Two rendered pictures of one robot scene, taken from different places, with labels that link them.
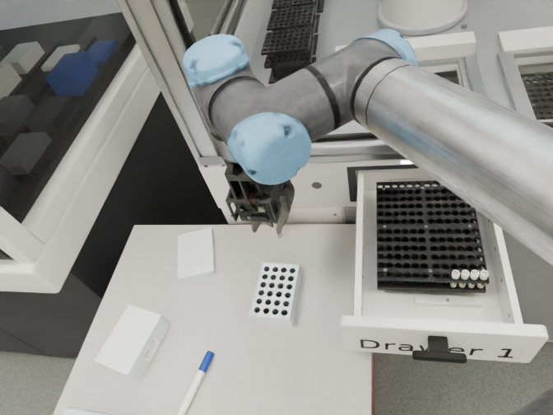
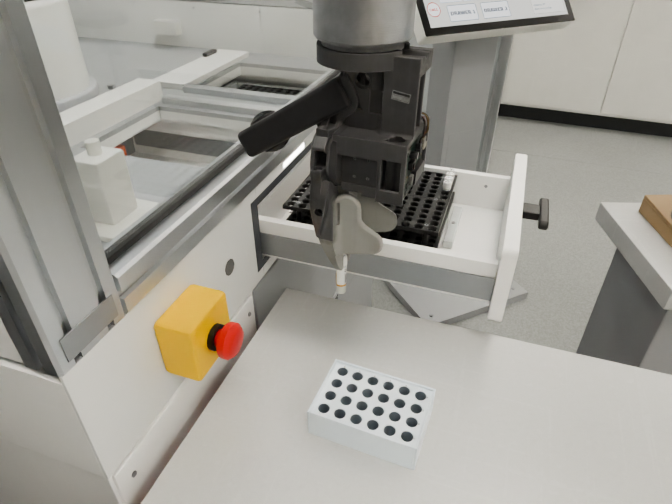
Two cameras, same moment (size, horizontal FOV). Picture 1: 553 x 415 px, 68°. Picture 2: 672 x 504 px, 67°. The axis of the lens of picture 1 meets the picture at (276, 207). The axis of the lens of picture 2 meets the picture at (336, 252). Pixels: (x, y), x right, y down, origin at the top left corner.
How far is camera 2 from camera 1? 0.71 m
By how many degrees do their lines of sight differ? 66
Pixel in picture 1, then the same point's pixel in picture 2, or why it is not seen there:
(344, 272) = (354, 330)
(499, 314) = (469, 206)
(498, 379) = not seen: hidden behind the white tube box
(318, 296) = (384, 366)
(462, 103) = not seen: outside the picture
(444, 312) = (463, 233)
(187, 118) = (29, 215)
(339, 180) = (247, 237)
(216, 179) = (100, 386)
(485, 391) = not seen: hidden behind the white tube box
